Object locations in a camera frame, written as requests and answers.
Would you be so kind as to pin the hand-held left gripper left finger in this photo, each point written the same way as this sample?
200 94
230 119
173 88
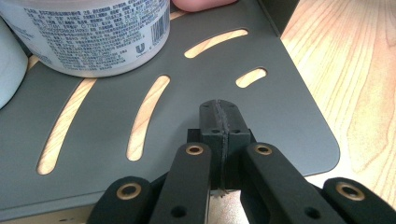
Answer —
211 130

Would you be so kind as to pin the clear bottle with blue cap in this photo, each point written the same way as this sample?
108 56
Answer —
11 62

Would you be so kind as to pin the pink bottle with blue pump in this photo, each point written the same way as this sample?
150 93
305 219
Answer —
199 3

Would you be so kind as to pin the dark grey corner shelf rack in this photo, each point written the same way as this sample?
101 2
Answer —
186 87

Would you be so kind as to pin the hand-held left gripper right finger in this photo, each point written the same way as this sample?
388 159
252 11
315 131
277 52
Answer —
238 130

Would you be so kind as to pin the white jar with pink lid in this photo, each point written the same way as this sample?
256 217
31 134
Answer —
90 34

